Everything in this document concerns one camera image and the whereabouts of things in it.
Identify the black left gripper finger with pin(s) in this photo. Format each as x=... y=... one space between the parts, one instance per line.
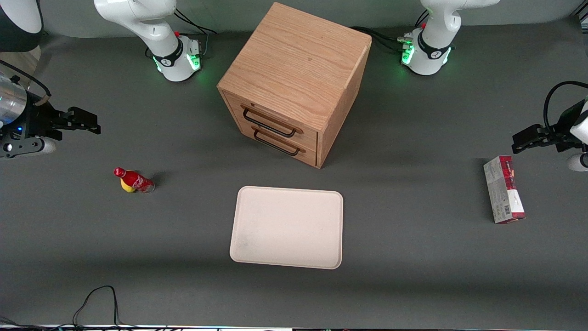
x=528 y=132
x=529 y=146

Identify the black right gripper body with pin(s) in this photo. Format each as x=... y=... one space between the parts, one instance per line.
x=36 y=120

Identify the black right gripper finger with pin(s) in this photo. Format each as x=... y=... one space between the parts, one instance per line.
x=82 y=128
x=83 y=115

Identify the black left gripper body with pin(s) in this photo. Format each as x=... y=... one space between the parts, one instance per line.
x=561 y=132

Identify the red coke bottle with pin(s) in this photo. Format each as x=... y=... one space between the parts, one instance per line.
x=134 y=181

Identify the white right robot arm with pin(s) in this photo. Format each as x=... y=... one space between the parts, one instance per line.
x=156 y=32

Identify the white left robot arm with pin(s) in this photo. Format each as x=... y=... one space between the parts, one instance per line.
x=432 y=50

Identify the beige rectangular tray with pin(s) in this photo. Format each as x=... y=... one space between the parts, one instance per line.
x=287 y=227

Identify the red and grey carton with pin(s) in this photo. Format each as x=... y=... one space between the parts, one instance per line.
x=503 y=189

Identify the wooden drawer front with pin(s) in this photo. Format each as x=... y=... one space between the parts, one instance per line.
x=275 y=118
x=294 y=151

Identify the wooden drawer cabinet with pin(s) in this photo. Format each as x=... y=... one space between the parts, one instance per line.
x=298 y=69

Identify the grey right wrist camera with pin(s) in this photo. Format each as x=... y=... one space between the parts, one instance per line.
x=27 y=147

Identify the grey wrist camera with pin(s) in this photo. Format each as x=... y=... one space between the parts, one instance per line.
x=27 y=147
x=578 y=162

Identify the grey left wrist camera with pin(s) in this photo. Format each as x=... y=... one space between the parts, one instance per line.
x=578 y=162

